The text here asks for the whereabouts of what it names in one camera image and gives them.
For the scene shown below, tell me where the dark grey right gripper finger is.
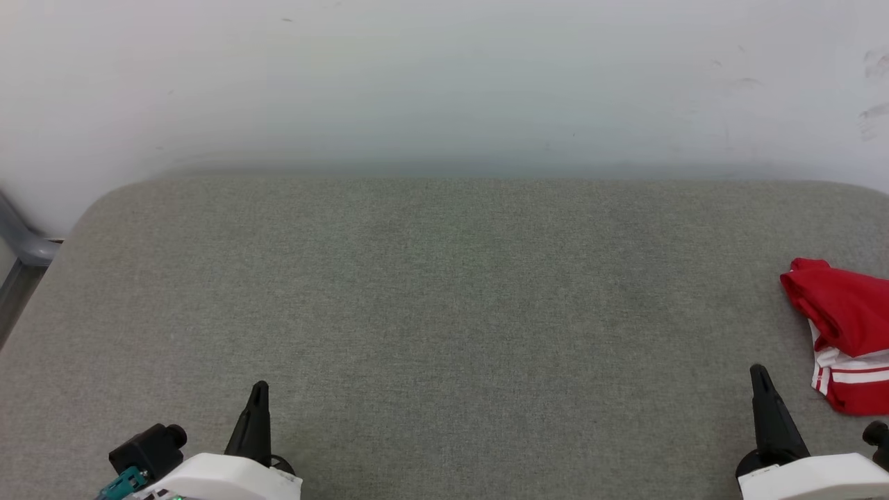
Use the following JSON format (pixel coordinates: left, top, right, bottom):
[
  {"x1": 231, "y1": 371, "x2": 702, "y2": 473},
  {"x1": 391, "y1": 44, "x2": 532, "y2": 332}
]
[{"x1": 749, "y1": 364, "x2": 811, "y2": 467}]

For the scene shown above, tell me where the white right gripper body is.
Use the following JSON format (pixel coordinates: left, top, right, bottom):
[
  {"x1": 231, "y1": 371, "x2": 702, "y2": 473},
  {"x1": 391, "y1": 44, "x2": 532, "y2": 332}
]
[{"x1": 735, "y1": 450, "x2": 889, "y2": 500}]

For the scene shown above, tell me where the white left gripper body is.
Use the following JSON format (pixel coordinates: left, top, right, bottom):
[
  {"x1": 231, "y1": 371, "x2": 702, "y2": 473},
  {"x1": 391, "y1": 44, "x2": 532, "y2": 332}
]
[{"x1": 139, "y1": 452, "x2": 304, "y2": 500}]

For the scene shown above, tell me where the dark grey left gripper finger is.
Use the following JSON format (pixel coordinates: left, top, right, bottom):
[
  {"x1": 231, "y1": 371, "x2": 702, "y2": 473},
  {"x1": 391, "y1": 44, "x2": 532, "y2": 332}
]
[{"x1": 223, "y1": 381, "x2": 272, "y2": 468}]

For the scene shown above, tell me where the red and white jersey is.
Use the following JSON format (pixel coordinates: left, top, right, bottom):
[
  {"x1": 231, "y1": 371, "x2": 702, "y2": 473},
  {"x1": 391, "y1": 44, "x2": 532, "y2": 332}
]
[{"x1": 779, "y1": 258, "x2": 889, "y2": 417}]

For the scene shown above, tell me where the grey fabric sofa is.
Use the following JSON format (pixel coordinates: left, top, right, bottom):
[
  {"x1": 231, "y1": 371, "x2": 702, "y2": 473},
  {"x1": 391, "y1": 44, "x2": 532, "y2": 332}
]
[{"x1": 0, "y1": 175, "x2": 889, "y2": 500}]

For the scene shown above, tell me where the teal cable connector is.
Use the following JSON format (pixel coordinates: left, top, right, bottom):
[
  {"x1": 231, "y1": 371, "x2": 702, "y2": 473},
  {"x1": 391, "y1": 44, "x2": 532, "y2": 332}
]
[{"x1": 95, "y1": 466, "x2": 149, "y2": 500}]

